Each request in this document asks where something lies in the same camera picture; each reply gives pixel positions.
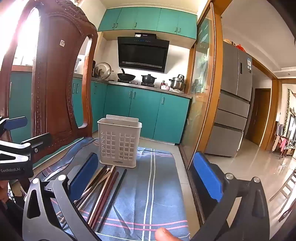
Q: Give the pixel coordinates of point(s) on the red object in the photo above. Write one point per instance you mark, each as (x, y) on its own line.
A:
(241, 48)

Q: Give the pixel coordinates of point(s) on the black range hood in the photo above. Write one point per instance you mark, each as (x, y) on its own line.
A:
(143, 53)

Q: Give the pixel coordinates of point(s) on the teal wall cabinets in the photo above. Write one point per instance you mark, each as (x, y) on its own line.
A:
(148, 18)

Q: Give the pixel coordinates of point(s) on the grey refrigerator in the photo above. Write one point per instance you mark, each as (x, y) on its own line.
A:
(231, 104)

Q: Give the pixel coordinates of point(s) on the black chopstick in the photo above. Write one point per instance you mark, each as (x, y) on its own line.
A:
(112, 199)

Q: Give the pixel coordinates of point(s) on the gas stove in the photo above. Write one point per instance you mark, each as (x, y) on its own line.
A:
(137, 82)

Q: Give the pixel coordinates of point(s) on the brown wooden door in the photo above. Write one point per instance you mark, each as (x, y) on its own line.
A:
(259, 115)

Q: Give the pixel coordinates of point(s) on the black cooking pot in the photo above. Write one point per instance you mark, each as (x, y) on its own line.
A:
(148, 80)

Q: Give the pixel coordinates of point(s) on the green vine decoration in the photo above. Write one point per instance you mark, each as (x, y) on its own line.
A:
(287, 109)

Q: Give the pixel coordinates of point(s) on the clothes drying rack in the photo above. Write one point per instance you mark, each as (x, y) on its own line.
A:
(282, 142)

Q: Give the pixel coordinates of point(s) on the pile of mixed chopsticks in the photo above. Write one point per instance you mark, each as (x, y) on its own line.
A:
(105, 183)

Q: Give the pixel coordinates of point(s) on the white plastic utensil basket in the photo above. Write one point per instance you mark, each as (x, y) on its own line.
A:
(115, 127)

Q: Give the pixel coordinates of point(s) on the wooden doorway frame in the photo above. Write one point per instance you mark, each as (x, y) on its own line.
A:
(274, 111)

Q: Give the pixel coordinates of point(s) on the red-brown chopstick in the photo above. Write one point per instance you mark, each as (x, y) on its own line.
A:
(108, 192)

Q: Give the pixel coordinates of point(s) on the plain wooden chair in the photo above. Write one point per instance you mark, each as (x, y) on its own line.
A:
(288, 183)

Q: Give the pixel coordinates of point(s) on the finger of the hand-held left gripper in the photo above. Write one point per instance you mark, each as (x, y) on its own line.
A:
(40, 140)
(16, 123)

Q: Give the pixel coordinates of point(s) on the carved wooden chair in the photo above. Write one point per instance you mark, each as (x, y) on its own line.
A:
(55, 81)

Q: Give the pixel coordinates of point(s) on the pink bowl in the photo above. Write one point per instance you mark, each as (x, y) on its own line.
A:
(165, 88)

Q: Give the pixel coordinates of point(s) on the wooden framed glass sliding door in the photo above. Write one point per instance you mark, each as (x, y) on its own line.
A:
(201, 92)

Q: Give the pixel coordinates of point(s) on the person's right hand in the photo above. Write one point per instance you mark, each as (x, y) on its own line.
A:
(165, 235)

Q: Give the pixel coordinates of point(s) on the black wok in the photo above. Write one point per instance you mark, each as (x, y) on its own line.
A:
(126, 76)

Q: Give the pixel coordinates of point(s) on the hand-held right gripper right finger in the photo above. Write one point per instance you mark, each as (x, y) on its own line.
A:
(208, 178)

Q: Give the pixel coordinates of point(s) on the stainless steel stockpot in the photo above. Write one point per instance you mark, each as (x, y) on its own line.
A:
(177, 83)

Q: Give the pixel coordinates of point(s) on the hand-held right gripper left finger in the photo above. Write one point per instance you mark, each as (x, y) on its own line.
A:
(84, 176)

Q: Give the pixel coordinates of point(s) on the grey kitchen countertop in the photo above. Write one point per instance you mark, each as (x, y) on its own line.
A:
(161, 91)

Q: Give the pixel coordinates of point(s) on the steel pan lid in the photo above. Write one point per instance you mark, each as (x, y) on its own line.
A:
(104, 69)

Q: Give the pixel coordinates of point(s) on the blue striped cloth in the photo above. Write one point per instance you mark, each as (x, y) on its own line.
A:
(157, 185)

